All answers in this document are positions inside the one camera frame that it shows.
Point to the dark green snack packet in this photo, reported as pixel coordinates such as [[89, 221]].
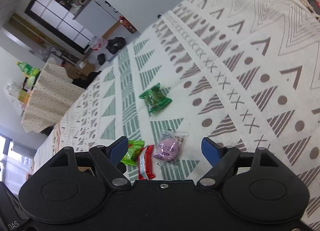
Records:
[[155, 99]]

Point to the green soda bottle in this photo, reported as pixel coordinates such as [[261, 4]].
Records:
[[27, 70]]

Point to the red blue striped snack packet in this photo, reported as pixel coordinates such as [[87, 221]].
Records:
[[144, 163]]

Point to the pile of black shoes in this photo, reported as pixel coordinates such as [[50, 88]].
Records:
[[116, 44]]

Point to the purple round cake packet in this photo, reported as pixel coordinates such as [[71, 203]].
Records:
[[169, 147]]

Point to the white kitchen cabinet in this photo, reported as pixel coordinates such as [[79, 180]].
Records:
[[76, 22]]

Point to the light green snack packet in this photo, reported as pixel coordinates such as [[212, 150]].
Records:
[[133, 151]]

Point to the table with dotted cloth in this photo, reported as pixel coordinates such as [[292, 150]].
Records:
[[53, 94]]

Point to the patterned bed blanket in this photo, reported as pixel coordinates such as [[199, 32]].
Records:
[[244, 73]]

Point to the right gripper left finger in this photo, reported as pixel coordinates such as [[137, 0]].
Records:
[[106, 160]]

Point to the red bottle pack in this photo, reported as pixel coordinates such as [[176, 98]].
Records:
[[97, 43]]

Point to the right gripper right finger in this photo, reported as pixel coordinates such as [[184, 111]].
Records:
[[222, 160]]

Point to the black slipper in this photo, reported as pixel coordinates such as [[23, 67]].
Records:
[[101, 58]]

